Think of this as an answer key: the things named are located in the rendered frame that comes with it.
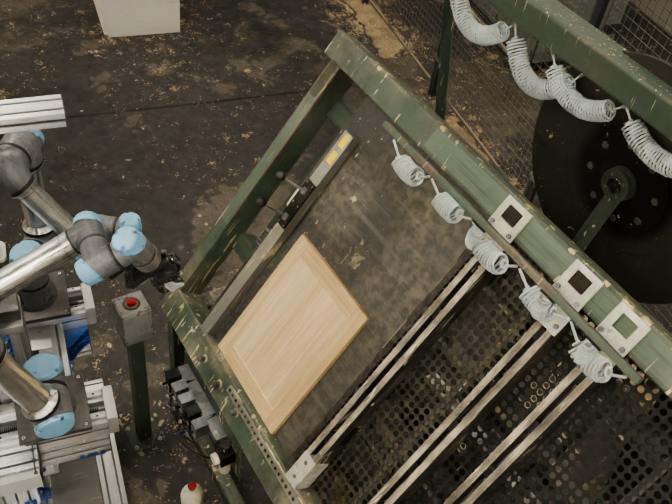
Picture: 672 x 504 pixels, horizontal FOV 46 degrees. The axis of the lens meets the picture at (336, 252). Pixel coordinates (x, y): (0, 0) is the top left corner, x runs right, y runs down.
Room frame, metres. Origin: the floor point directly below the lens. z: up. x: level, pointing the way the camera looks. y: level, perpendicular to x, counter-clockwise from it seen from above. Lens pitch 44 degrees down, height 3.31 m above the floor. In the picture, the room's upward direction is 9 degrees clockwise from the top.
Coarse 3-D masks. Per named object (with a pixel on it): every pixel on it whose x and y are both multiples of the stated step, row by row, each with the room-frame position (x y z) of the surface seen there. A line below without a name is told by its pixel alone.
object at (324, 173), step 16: (336, 144) 2.25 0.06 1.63; (352, 144) 2.24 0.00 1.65; (336, 160) 2.20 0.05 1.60; (320, 176) 2.18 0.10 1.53; (320, 192) 2.17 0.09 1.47; (304, 208) 2.13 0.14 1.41; (288, 224) 2.10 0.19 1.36; (272, 240) 2.08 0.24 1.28; (256, 256) 2.06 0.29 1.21; (272, 256) 2.06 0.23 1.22; (240, 272) 2.04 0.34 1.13; (256, 272) 2.03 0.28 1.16; (240, 288) 1.99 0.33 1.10; (224, 304) 1.97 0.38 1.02; (208, 320) 1.94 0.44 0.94; (224, 320) 1.95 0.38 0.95
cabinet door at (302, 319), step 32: (288, 256) 2.02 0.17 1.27; (320, 256) 1.97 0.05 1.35; (288, 288) 1.93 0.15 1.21; (320, 288) 1.87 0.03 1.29; (256, 320) 1.88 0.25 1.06; (288, 320) 1.83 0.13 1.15; (320, 320) 1.78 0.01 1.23; (352, 320) 1.73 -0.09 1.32; (224, 352) 1.83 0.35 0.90; (256, 352) 1.78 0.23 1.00; (288, 352) 1.74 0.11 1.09; (320, 352) 1.69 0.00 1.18; (256, 384) 1.69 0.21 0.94; (288, 384) 1.64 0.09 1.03; (288, 416) 1.56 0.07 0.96
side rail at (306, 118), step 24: (336, 72) 2.47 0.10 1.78; (312, 96) 2.44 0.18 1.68; (336, 96) 2.47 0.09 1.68; (288, 120) 2.42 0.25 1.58; (312, 120) 2.42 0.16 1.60; (288, 144) 2.36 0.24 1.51; (264, 168) 2.32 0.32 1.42; (288, 168) 2.37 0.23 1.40; (240, 192) 2.29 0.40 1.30; (264, 192) 2.31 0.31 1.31; (240, 216) 2.25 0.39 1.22; (216, 240) 2.19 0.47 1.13; (192, 264) 2.15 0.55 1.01; (216, 264) 2.19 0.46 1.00; (192, 288) 2.12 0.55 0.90
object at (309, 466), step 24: (528, 216) 1.70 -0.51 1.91; (480, 240) 1.64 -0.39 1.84; (480, 264) 1.67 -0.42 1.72; (456, 288) 1.65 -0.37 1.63; (480, 288) 1.66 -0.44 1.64; (432, 312) 1.61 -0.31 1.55; (456, 312) 1.61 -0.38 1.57; (408, 336) 1.58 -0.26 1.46; (432, 336) 1.57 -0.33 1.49; (384, 360) 1.54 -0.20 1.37; (408, 360) 1.53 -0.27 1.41; (384, 384) 1.48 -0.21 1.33; (360, 408) 1.45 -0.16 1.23; (336, 432) 1.41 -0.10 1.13; (312, 456) 1.38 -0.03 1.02; (312, 480) 1.35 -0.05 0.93
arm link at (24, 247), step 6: (24, 240) 1.91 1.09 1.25; (30, 240) 1.89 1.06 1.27; (36, 240) 1.91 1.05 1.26; (18, 246) 1.86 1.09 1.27; (24, 246) 1.86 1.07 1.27; (30, 246) 1.87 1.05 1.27; (36, 246) 1.87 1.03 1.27; (12, 252) 1.83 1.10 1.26; (18, 252) 1.83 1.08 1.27; (24, 252) 1.84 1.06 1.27; (12, 258) 1.81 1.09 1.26; (48, 276) 1.86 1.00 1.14; (36, 282) 1.80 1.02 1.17; (42, 282) 1.81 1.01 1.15; (24, 288) 1.78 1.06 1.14; (30, 288) 1.78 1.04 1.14; (36, 288) 1.79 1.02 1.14
